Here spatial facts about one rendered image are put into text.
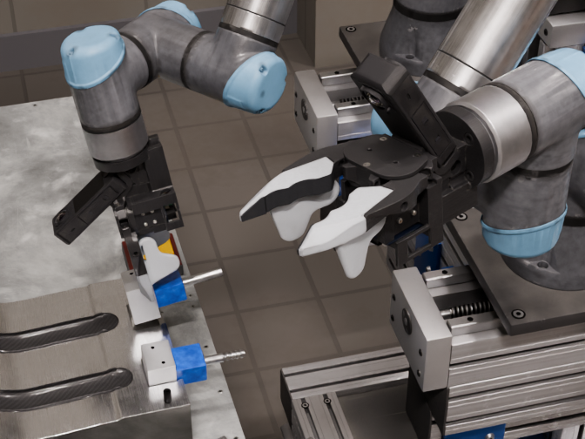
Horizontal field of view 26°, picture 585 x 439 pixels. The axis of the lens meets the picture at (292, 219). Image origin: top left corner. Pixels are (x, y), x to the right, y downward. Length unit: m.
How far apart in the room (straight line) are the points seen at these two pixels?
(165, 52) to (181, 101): 2.22
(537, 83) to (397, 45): 0.83
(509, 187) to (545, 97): 0.10
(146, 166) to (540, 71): 0.63
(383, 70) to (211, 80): 0.57
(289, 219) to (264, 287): 2.08
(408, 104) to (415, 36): 0.93
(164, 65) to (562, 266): 0.54
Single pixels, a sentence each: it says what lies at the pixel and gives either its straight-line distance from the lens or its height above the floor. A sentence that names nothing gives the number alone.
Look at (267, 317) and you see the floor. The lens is 3.02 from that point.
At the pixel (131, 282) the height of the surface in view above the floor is 0.95.
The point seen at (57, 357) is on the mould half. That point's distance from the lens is 1.69.
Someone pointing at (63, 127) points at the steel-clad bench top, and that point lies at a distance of 2.26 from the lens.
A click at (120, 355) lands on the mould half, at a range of 1.67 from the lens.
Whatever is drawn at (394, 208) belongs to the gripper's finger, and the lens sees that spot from 0.96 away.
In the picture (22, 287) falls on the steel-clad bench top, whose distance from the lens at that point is 1.93.
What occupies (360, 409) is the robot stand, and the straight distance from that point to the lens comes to 2.53.
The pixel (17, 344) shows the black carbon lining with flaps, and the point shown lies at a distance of 1.73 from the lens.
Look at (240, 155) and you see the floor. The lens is 3.53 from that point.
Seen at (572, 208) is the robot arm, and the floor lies 1.15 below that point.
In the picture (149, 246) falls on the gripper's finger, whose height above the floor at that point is 1.02.
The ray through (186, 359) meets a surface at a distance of 1.64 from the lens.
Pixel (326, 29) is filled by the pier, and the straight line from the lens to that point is 3.85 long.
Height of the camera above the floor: 2.05
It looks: 38 degrees down
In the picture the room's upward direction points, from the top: straight up
